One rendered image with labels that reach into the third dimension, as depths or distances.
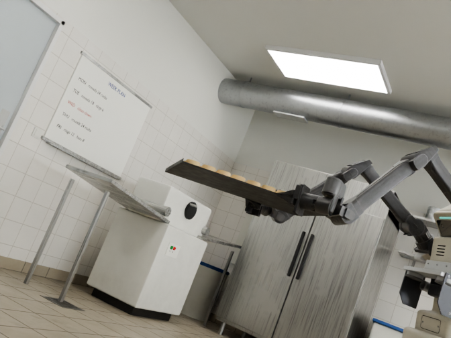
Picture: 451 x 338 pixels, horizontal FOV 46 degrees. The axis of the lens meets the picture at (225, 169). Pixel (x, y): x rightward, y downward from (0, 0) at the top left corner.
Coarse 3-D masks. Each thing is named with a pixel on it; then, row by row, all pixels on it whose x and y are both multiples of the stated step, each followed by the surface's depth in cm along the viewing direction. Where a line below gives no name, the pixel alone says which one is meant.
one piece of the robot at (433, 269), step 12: (432, 264) 225; (444, 264) 218; (408, 276) 226; (420, 276) 224; (432, 276) 217; (444, 276) 205; (408, 288) 228; (420, 288) 228; (432, 288) 221; (444, 288) 204; (408, 300) 228; (444, 300) 203; (444, 312) 203
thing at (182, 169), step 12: (168, 168) 204; (180, 168) 191; (192, 168) 182; (204, 168) 177; (192, 180) 215; (204, 180) 204; (216, 180) 194; (228, 180) 185; (240, 180) 179; (228, 192) 218; (240, 192) 207; (252, 192) 197; (264, 192) 187; (276, 192) 182; (264, 204) 220; (276, 204) 209; (288, 204) 198
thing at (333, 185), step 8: (328, 176) 177; (328, 184) 175; (336, 184) 174; (344, 184) 177; (328, 192) 174; (336, 192) 174; (344, 192) 176; (336, 208) 175; (344, 208) 173; (328, 216) 177; (344, 216) 171; (352, 216) 172
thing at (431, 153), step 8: (416, 152) 192; (424, 152) 190; (432, 152) 192; (400, 160) 195; (432, 160) 192; (440, 160) 195; (424, 168) 197; (432, 168) 194; (440, 168) 194; (432, 176) 196; (440, 176) 194; (448, 176) 195; (440, 184) 196; (448, 184) 195; (448, 192) 196; (448, 200) 198
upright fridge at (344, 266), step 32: (352, 192) 560; (256, 224) 590; (288, 224) 574; (320, 224) 559; (352, 224) 544; (384, 224) 536; (256, 256) 577; (288, 256) 562; (320, 256) 547; (352, 256) 533; (384, 256) 572; (256, 288) 565; (288, 288) 550; (320, 288) 536; (352, 288) 523; (224, 320) 573; (256, 320) 553; (288, 320) 540; (320, 320) 526; (352, 320) 519
